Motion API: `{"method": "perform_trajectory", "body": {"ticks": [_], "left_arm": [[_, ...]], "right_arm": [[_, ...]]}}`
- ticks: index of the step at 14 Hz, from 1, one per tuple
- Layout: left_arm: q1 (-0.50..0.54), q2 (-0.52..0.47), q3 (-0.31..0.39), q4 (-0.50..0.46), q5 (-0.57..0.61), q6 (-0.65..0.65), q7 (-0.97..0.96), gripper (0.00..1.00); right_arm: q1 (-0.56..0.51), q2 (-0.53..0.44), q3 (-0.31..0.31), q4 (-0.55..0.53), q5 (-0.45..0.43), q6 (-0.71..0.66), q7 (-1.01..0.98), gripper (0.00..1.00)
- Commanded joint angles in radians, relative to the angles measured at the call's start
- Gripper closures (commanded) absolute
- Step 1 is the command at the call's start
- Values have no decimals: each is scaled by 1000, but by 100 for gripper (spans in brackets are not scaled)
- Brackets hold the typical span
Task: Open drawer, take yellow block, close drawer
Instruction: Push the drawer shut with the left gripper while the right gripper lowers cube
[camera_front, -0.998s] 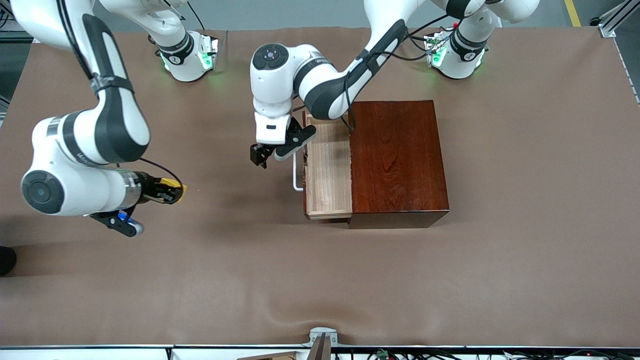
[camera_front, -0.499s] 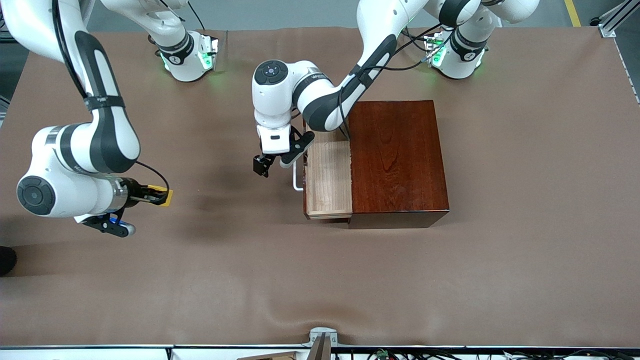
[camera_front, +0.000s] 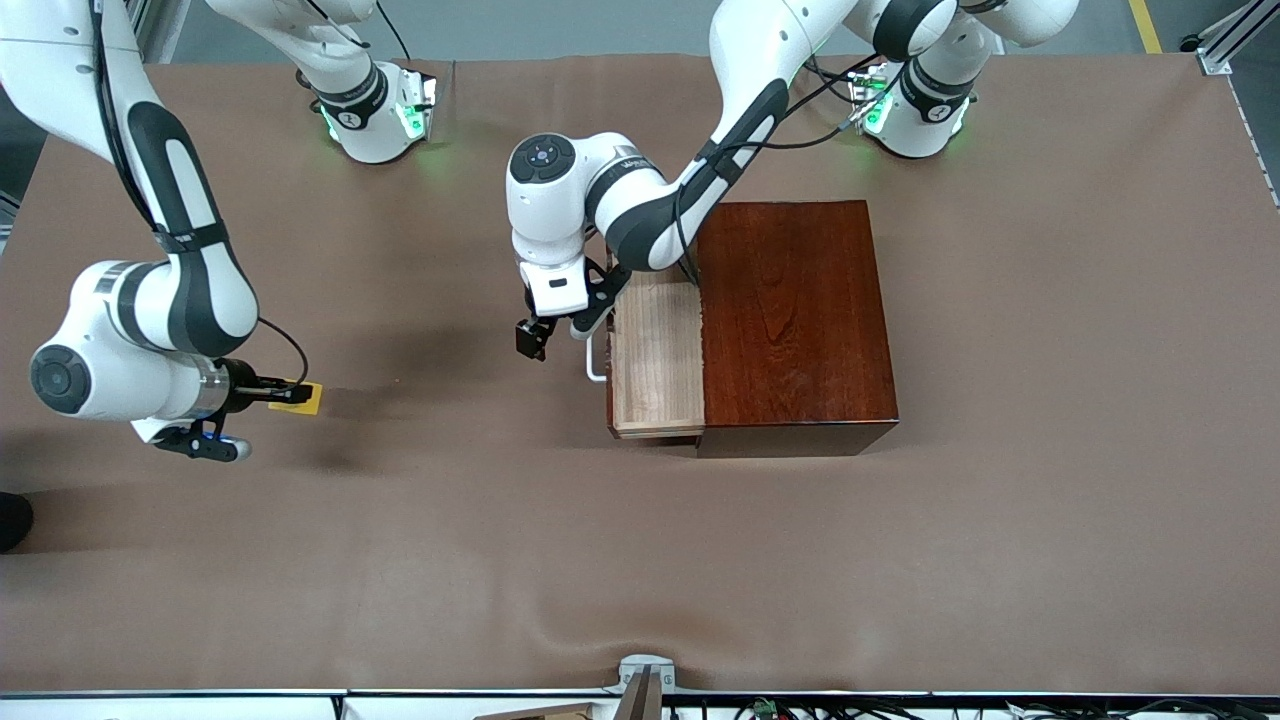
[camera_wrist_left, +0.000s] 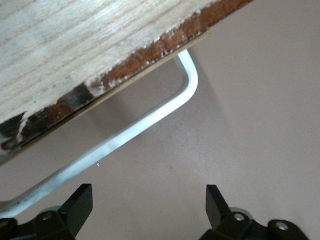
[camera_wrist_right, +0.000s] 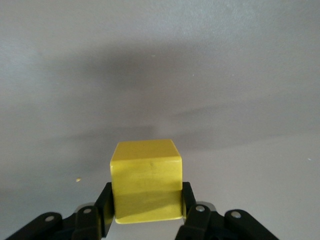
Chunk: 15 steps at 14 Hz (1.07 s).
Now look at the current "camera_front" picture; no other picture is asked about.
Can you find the yellow cube block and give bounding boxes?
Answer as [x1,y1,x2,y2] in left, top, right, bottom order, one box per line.
[267,380,324,417]

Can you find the wooden drawer with white handle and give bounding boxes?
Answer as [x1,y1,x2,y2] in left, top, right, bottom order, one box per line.
[585,262,707,441]

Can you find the brown table cloth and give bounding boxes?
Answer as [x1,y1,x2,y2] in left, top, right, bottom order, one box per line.
[0,52,1280,698]

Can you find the dark red wooden cabinet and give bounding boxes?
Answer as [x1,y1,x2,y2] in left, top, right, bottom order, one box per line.
[694,200,900,459]

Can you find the black round object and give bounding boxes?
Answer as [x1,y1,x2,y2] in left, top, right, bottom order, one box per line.
[0,492,35,553]

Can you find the light wooden board piece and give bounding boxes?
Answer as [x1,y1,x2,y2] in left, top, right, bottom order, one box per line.
[474,702,599,720]

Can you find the black right arm base cable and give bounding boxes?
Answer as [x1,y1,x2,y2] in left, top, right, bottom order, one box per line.
[375,0,416,63]

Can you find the grey metal clamp bracket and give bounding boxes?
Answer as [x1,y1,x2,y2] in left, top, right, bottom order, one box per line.
[604,654,677,720]

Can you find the aluminium frame structure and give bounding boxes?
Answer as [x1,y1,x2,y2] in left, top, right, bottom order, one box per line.
[120,0,166,66]

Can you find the aluminium profile post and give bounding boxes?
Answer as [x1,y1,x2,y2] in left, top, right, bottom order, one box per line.
[1195,0,1280,76]

